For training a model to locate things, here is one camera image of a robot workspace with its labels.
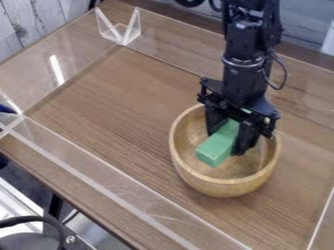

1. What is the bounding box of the green rectangular block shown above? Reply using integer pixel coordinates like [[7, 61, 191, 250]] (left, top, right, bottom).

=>
[[195, 119, 239, 168]]

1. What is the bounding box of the black table leg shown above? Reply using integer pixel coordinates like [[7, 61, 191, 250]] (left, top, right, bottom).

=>
[[48, 194, 64, 220]]

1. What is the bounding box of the clear acrylic tray wall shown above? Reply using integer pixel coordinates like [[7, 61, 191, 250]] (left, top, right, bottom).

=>
[[0, 0, 334, 250]]

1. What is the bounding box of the black cable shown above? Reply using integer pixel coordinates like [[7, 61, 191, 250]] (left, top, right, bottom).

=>
[[0, 215, 67, 250]]

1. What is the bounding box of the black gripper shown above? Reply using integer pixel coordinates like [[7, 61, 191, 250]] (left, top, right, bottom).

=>
[[196, 57, 281, 156]]

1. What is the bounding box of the clear acrylic corner bracket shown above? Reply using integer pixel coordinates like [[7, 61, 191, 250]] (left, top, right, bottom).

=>
[[94, 8, 140, 46]]

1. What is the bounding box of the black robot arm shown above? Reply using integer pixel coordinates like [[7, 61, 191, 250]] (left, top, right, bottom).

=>
[[175, 0, 283, 156]]

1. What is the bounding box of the black metal clamp plate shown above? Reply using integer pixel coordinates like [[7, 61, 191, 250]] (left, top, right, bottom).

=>
[[41, 214, 96, 250]]

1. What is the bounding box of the light wooden bowl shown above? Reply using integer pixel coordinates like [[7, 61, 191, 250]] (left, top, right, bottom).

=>
[[168, 104, 282, 198]]

